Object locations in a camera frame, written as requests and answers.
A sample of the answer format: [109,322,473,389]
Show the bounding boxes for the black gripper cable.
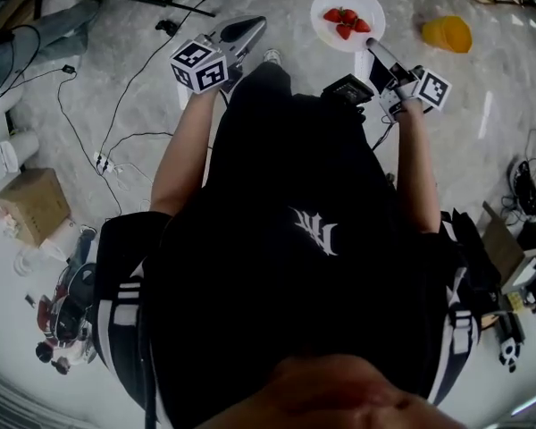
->
[369,105,434,152]

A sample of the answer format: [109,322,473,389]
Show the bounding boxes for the black waist-mounted device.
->
[322,73,376,106]

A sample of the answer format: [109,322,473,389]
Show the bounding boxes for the person's face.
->
[196,355,470,429]

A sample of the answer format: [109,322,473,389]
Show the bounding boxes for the yellow plastic bin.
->
[422,14,473,55]

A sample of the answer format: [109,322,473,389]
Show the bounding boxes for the person's left forearm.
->
[149,88,220,217]

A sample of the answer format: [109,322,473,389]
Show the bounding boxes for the person's black t-shirt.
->
[93,91,488,429]

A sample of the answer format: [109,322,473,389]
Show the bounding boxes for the white power strip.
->
[92,149,115,173]

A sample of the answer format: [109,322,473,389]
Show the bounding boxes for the black device with cables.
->
[502,158,536,216]

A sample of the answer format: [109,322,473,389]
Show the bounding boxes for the low wooden table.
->
[481,201,536,294]

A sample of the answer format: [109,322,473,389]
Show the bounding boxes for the person's black trousers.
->
[225,63,296,106]

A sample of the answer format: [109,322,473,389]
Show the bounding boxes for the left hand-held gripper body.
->
[169,33,251,96]

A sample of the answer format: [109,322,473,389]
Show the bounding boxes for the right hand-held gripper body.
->
[378,63,453,122]

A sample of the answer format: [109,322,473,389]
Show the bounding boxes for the black floor cable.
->
[158,0,236,30]
[56,63,175,216]

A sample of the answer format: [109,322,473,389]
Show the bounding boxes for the white paper roll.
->
[0,130,40,172]

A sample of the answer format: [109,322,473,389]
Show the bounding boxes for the brown cardboard box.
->
[0,167,71,248]

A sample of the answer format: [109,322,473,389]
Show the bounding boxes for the person's right forearm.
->
[392,99,443,234]

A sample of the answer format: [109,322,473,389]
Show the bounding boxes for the spare hand-held gripper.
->
[495,315,526,373]

